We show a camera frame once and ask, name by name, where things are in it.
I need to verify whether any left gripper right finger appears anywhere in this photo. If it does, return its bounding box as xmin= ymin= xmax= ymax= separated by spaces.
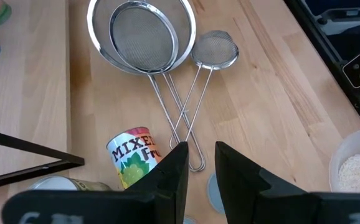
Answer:
xmin=214 ymin=141 xmax=360 ymax=224

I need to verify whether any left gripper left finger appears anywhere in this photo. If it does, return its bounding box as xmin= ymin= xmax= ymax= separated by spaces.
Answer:
xmin=1 ymin=141 xmax=189 ymax=224

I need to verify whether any mixed fruit can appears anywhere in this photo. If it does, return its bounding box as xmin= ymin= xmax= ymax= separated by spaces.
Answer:
xmin=106 ymin=126 xmax=164 ymax=190

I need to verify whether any pineapple rings can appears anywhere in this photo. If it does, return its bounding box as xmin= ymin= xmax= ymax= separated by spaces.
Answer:
xmin=27 ymin=175 xmax=113 ymax=192

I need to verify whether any clear plastic bowl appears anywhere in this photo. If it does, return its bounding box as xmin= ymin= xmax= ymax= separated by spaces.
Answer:
xmin=328 ymin=126 xmax=360 ymax=194

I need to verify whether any white rice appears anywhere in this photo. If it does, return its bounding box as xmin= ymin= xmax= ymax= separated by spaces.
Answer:
xmin=338 ymin=154 xmax=360 ymax=192

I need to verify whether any small metal mesh strainer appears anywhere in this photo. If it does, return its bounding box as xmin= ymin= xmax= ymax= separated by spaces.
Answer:
xmin=169 ymin=30 xmax=240 ymax=151

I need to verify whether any large metal mesh strainer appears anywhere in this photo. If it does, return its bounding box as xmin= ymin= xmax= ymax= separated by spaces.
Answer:
xmin=86 ymin=0 xmax=206 ymax=172

